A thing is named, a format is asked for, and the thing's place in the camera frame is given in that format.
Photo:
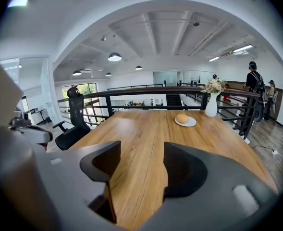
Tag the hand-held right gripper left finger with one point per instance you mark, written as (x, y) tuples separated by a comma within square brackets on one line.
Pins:
[(78, 182)]

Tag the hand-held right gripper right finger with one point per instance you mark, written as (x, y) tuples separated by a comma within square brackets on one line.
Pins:
[(215, 189)]

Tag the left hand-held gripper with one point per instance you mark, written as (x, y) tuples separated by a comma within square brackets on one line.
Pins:
[(20, 120)]

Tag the white plate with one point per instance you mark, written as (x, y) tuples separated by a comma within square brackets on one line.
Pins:
[(191, 123)]

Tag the orange round object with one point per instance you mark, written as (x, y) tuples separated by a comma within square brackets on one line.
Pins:
[(182, 118)]

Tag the black mesh office chair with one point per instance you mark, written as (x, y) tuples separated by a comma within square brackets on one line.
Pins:
[(77, 119)]

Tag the large window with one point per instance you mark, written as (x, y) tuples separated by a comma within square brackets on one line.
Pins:
[(83, 90)]

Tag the white power strip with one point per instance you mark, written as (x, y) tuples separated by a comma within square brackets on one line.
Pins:
[(275, 152)]

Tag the black pendant lamp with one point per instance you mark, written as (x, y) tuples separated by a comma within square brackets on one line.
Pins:
[(138, 67), (114, 56), (108, 74), (77, 72)]

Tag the wooden table with white legs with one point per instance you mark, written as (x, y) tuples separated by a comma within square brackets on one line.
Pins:
[(143, 133)]

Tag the white vase with flowers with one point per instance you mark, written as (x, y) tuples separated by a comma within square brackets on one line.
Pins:
[(211, 107)]

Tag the distant black railing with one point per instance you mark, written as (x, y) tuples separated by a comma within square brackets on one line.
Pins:
[(136, 86)]

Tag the dark metal railing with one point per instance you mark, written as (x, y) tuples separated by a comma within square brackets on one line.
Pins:
[(155, 89)]

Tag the long ceiling light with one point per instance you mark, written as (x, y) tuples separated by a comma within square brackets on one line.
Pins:
[(242, 48), (213, 59), (18, 2)]

